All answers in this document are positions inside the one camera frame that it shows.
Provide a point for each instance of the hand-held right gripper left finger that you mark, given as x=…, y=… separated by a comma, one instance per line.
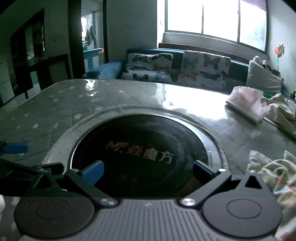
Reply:
x=92, y=171

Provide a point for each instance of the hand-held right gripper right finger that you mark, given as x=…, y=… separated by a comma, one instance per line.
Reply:
x=201, y=171

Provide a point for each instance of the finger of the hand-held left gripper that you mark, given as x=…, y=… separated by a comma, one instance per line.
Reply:
x=15, y=148
x=25, y=165

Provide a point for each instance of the floral print green garment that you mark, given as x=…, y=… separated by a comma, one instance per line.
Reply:
x=277, y=171

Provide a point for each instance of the hanging clothes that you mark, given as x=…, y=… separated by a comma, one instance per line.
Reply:
x=90, y=34

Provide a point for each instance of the grey quilted star table cover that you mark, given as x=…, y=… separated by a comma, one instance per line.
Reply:
x=46, y=111

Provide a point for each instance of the round black induction cooktop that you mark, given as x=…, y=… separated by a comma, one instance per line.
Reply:
x=143, y=134

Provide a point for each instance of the white pink soft package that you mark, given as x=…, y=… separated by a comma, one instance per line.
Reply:
x=245, y=102

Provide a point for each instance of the dark wooden chair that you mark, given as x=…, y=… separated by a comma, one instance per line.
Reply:
x=50, y=69

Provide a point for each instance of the cream garment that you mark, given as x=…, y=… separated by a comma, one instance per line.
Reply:
x=282, y=111

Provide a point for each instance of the butterfly print cushion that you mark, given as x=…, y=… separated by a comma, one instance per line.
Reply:
x=203, y=69
x=148, y=67

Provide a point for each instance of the dark wooden cabinet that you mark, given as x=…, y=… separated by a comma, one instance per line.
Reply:
x=18, y=46

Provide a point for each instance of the white pillow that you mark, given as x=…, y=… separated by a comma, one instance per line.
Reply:
x=259, y=76

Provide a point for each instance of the blue wooden table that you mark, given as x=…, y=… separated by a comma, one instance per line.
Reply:
x=91, y=55

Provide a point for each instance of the teal sofa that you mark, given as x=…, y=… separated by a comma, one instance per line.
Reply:
x=178, y=58

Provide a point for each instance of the dark patterned pillow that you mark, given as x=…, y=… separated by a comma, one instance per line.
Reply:
x=271, y=68

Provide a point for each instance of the colourful pinwheel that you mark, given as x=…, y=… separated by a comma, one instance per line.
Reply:
x=279, y=49

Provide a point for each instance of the window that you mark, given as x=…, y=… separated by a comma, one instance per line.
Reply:
x=215, y=18

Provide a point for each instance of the dark door frame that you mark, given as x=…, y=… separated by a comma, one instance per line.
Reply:
x=76, y=46

